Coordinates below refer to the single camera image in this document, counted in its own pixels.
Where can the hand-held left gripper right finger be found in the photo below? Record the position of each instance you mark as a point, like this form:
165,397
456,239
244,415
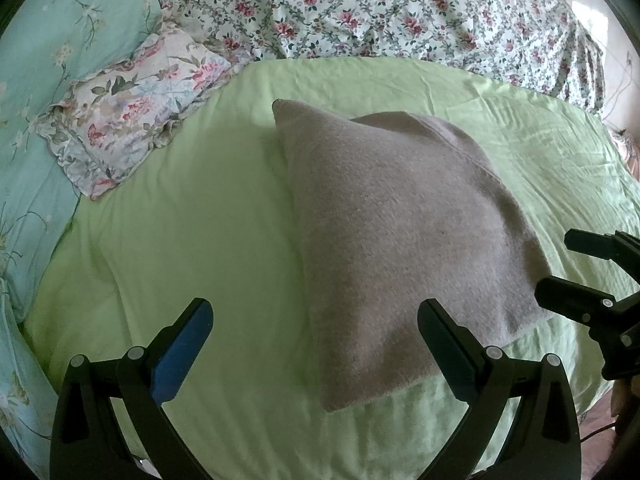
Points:
445,350

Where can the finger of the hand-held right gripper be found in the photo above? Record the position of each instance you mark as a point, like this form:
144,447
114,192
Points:
570,300
600,247

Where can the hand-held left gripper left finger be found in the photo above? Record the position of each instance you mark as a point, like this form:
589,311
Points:
180,355

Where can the grey-beige knit sweater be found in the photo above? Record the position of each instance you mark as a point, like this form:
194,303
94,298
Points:
390,220

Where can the pink cloth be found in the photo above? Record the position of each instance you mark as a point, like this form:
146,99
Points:
631,155

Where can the light green bedsheet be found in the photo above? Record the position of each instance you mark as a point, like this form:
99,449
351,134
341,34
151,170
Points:
200,185

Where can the ruffled floral pillow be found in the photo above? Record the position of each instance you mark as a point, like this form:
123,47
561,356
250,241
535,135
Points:
130,110

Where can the floral quilt with red flowers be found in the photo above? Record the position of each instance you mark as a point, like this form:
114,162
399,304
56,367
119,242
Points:
375,10

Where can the teal floral duvet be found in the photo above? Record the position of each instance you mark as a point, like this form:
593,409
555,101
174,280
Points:
50,35

